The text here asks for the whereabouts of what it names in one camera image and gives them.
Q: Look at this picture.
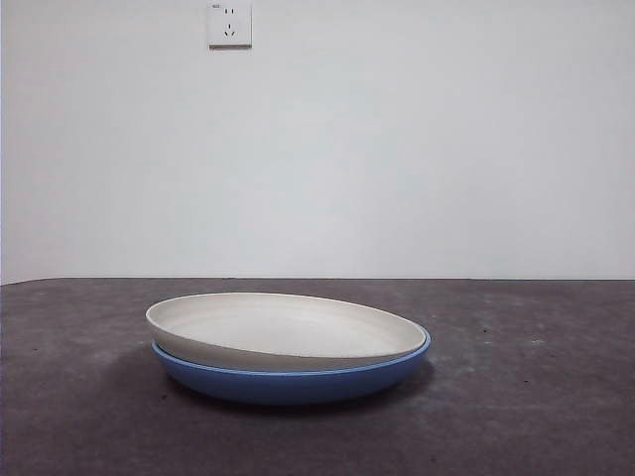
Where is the white round plate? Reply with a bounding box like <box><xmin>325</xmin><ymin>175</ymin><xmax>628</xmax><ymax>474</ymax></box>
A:
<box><xmin>145</xmin><ymin>292</ymin><xmax>429</xmax><ymax>372</ymax></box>

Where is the white wall socket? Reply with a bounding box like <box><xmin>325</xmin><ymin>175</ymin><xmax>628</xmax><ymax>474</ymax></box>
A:
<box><xmin>206</xmin><ymin>2</ymin><xmax>253</xmax><ymax>51</ymax></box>

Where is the blue round plate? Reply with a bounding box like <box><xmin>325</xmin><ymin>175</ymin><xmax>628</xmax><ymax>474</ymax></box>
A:
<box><xmin>151</xmin><ymin>330</ymin><xmax>433</xmax><ymax>407</ymax></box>

